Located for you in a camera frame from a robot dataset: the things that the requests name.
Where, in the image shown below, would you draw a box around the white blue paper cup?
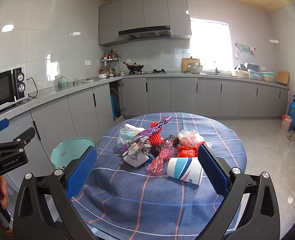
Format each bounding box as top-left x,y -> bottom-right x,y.
167,157 -> 203,186

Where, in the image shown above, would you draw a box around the red plastic bag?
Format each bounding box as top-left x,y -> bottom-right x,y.
176,141 -> 205,158

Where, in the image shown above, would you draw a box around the clear bag red print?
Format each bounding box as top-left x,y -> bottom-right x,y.
178,129 -> 205,148

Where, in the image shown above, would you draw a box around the pink transparent plastic bag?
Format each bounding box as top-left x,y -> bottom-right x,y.
147,142 -> 177,176

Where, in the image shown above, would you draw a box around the teal printed food bag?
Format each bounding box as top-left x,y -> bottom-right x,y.
117,128 -> 138,148

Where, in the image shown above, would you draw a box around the small white box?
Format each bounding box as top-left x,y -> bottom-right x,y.
122,144 -> 149,168

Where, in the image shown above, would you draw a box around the white paper towel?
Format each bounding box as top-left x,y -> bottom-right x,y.
123,124 -> 145,133

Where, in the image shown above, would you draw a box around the purple snack wrapper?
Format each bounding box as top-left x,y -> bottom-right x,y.
120,115 -> 171,153

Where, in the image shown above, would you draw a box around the teal trash bin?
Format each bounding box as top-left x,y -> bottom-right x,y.
50,137 -> 95,168

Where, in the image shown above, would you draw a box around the person left hand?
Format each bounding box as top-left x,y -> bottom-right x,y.
0,176 -> 10,209

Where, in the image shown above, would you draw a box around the silver black microwave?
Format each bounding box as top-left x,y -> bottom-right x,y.
0,65 -> 28,111

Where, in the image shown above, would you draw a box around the green ceramic teapot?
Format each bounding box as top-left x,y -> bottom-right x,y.
58,76 -> 68,88

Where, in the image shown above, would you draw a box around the grey lower cabinets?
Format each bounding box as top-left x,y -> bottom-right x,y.
0,76 -> 290,188

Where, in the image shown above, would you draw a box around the grey cabinets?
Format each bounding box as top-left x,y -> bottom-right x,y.
99,0 -> 192,47
0,76 -> 290,188

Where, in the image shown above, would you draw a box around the white bucket red bag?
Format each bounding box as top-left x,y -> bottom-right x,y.
280,114 -> 292,132

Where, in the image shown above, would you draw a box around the blue plaid tablecloth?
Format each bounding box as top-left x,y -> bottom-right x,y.
71,112 -> 247,239

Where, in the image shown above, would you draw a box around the white bowl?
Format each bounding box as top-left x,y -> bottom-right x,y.
98,74 -> 107,79

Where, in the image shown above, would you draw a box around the metal spice rack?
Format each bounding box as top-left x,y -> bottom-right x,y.
99,49 -> 120,77

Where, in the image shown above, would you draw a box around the brown board on counter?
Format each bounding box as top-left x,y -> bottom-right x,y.
276,70 -> 290,85

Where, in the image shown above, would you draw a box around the black wok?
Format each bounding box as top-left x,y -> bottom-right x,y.
122,61 -> 144,72

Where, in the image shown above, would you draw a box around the dish rack with dishes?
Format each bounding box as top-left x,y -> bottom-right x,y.
232,63 -> 274,82

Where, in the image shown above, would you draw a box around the steel pot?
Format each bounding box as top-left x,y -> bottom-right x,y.
187,62 -> 203,74

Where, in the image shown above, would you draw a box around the gas stove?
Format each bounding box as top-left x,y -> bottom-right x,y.
147,69 -> 167,74

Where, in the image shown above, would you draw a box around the wooden cutting board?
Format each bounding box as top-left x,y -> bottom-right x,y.
181,57 -> 201,72

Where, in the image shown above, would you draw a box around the black range hood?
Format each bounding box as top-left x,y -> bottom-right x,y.
119,25 -> 171,41

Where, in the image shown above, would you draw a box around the grey upper cabinets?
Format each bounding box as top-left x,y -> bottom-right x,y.
99,0 -> 192,47

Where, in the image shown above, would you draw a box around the black power cable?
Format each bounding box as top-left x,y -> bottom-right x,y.
26,77 -> 39,99

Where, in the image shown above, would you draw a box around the hanging cloths on wall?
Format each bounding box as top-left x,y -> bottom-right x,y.
235,43 -> 256,55

